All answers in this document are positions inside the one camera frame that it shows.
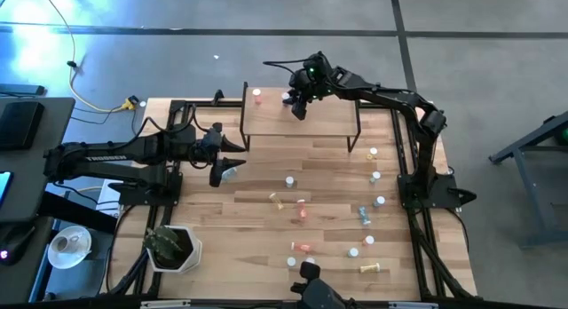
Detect white hexagonal planter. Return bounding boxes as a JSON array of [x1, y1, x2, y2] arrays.
[[142, 224, 204, 274]]

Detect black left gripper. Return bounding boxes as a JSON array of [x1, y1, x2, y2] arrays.
[[193, 121, 248, 188]]

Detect phone with lit screen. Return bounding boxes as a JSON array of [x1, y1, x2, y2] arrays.
[[0, 170, 13, 208]]

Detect green succulent plant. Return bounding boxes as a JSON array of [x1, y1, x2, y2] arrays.
[[144, 226, 185, 265]]

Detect black bulky device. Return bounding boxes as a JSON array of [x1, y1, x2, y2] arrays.
[[290, 260, 351, 308]]

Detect dark grey desk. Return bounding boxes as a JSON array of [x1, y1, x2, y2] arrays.
[[0, 97, 76, 224]]

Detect black aluminium table frame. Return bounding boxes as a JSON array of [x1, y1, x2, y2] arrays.
[[101, 89, 478, 304]]

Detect black flat box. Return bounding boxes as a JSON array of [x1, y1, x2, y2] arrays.
[[0, 100, 45, 151]]

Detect white cup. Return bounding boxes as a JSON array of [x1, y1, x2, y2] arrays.
[[51, 234, 75, 253]]

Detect wooden shelf with black legs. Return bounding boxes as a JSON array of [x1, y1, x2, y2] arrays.
[[239, 81, 363, 154]]

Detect black computer mouse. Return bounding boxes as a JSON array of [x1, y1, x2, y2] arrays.
[[0, 226, 36, 266]]

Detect grey metal table frame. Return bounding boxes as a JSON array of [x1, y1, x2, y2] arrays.
[[487, 111, 568, 250]]

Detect white paper sheet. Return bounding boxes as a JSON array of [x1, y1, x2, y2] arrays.
[[95, 178, 123, 217]]

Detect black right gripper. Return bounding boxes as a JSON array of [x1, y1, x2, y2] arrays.
[[281, 51, 335, 123]]

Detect yellow cable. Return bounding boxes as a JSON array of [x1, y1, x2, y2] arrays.
[[39, 0, 130, 114]]

